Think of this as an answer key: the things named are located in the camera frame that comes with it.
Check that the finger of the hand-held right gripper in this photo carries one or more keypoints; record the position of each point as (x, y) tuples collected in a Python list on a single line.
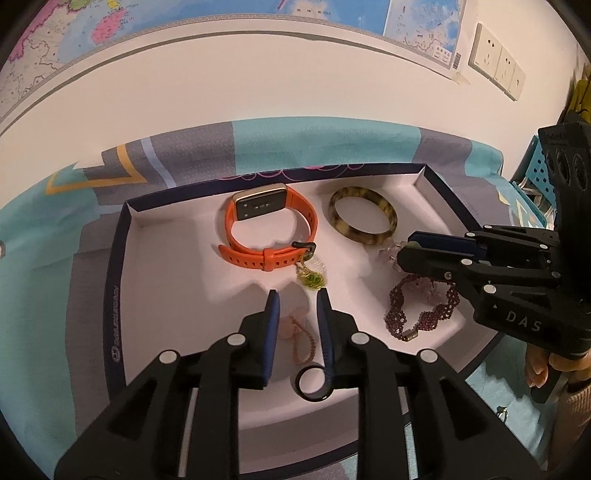
[(429, 263), (443, 243)]

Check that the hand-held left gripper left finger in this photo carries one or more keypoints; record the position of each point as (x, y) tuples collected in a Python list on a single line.
[(272, 325)]

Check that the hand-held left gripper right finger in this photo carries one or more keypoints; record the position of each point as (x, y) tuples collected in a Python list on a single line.
[(324, 325)]

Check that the dark blue jewelry box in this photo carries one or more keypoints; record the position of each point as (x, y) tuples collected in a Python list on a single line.
[(184, 258)]

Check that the person's right forearm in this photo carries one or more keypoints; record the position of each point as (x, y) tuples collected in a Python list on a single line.
[(575, 420)]

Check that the person's right hand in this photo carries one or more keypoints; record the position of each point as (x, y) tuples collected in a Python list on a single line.
[(535, 369)]

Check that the tortoiseshell bangle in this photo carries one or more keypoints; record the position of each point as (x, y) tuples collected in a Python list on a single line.
[(364, 236)]

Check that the orange smart watch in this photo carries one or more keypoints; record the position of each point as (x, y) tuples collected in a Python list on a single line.
[(240, 254)]

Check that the teal perforated basket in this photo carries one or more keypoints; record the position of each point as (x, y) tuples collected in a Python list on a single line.
[(535, 175)]

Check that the small metal earring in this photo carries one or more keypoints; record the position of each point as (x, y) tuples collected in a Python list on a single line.
[(502, 412)]

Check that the yellow green cloth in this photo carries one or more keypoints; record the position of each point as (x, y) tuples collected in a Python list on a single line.
[(581, 94)]

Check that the teal grey printed blanket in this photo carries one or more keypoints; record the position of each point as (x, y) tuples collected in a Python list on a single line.
[(55, 300)]

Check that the white wall socket panel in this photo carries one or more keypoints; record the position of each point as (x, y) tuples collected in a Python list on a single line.
[(496, 57)]

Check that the wall map poster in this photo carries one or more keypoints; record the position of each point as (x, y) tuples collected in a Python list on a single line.
[(138, 27)]

